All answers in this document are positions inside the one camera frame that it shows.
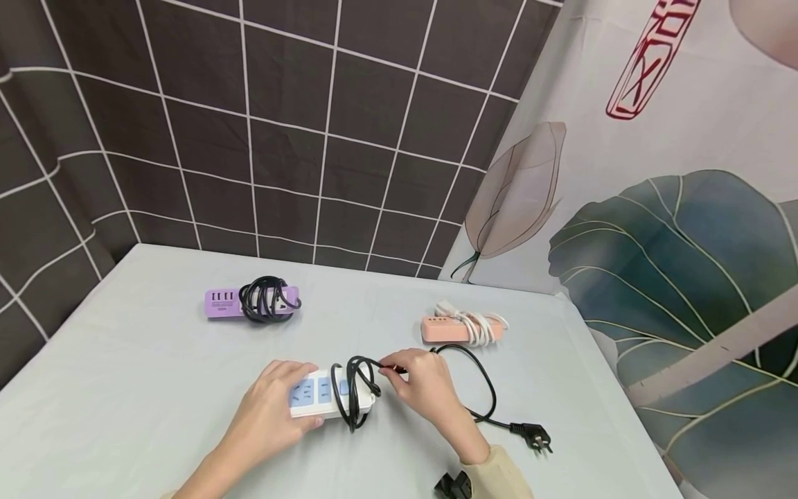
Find black cable with plug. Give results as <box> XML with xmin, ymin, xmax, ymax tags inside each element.
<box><xmin>330</xmin><ymin>344</ymin><xmax>555</xmax><ymax>455</ymax></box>

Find coiled black cable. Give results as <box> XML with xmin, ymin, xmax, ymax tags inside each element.
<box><xmin>238</xmin><ymin>276</ymin><xmax>303</xmax><ymax>325</ymax></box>

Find orange power strip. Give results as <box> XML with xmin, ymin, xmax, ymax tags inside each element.
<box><xmin>420</xmin><ymin>314</ymin><xmax>505</xmax><ymax>344</ymax></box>

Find coiled white cable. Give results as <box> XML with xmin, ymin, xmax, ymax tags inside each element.
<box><xmin>434</xmin><ymin>300</ymin><xmax>510</xmax><ymax>347</ymax></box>

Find person's right forearm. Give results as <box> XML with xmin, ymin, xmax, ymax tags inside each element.
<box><xmin>443</xmin><ymin>421</ymin><xmax>535</xmax><ymax>499</ymax></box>

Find black wrist band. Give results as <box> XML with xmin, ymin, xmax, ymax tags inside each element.
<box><xmin>434</xmin><ymin>470</ymin><xmax>476</xmax><ymax>499</ymax></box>

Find purple power strip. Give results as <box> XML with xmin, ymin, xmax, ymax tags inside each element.
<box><xmin>204</xmin><ymin>285</ymin><xmax>300</xmax><ymax>321</ymax></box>

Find white power strip blue sockets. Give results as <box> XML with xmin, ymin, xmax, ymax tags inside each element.
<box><xmin>287</xmin><ymin>367</ymin><xmax>379</xmax><ymax>421</ymax></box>

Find person's left forearm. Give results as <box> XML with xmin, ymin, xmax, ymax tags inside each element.
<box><xmin>161</xmin><ymin>435</ymin><xmax>266</xmax><ymax>499</ymax></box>

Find person's left hand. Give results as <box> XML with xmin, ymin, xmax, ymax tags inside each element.
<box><xmin>225</xmin><ymin>359</ymin><xmax>326</xmax><ymax>458</ymax></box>

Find person's right hand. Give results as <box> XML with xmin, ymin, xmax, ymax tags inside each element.
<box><xmin>378</xmin><ymin>349</ymin><xmax>470</xmax><ymax>436</ymax></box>

